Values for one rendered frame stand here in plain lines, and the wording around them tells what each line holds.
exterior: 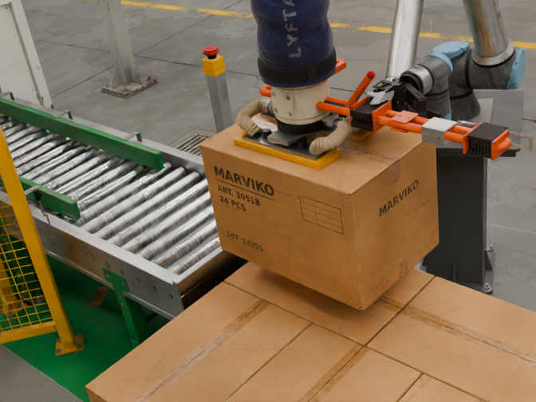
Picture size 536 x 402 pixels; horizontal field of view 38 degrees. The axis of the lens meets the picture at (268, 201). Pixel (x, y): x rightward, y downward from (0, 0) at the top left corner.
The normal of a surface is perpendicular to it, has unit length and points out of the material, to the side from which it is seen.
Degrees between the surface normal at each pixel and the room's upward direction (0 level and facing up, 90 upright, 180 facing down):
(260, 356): 0
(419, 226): 90
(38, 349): 0
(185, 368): 0
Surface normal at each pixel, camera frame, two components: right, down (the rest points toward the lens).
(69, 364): -0.14, -0.85
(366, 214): 0.72, 0.26
